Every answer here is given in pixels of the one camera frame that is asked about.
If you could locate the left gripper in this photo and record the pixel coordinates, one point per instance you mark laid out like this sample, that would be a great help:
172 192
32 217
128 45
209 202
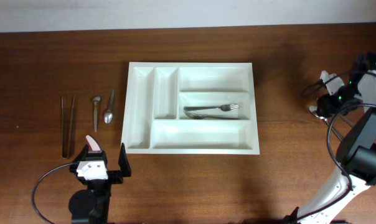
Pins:
116 175

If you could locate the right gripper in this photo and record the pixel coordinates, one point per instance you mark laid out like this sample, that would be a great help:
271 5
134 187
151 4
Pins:
325 101

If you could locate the pink plastic knife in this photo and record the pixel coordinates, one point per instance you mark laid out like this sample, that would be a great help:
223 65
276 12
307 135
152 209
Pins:
92 143

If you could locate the small teaspoon bowl down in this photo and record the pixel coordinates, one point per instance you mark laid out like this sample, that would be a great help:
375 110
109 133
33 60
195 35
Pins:
108 114

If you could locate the small teaspoon bowl up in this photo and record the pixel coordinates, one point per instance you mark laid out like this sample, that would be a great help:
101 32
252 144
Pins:
95 101

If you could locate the metal fork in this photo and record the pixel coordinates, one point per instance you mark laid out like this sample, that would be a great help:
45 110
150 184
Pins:
199 116
225 107

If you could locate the large metal spoon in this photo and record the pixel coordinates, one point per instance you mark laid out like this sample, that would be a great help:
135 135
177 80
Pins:
349 122
313 111

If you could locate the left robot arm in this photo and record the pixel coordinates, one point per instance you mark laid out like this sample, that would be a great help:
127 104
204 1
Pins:
91 205

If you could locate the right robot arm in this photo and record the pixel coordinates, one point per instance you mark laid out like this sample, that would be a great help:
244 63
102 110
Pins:
349 110

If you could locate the long metal tongs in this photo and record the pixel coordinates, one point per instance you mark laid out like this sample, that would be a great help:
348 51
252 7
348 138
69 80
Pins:
67 127

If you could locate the white plastic cutlery tray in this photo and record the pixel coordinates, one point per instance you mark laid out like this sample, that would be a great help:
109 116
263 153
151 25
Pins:
157 92

